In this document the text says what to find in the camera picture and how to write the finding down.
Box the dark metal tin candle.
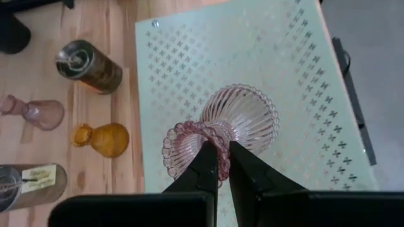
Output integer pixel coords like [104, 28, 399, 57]
[55, 39, 123, 95]

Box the green perforated metal shelf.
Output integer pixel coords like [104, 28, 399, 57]
[134, 0, 379, 227]

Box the amber glass candle holder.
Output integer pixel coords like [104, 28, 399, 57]
[71, 122, 130, 158]

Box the black table frame rail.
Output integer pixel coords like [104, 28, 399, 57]
[331, 37, 378, 166]

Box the black cable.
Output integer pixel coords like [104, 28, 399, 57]
[342, 50, 352, 78]

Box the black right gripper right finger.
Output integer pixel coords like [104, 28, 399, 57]
[228, 141, 404, 227]

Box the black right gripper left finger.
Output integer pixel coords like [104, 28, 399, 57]
[47, 140, 219, 227]

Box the silver tin candle with label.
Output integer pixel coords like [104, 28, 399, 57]
[0, 163, 68, 212]

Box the pink smooth glass candle holder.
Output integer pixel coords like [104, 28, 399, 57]
[0, 94, 66, 132]

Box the pink ribbed glass candle holder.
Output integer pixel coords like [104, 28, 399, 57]
[161, 83, 280, 182]

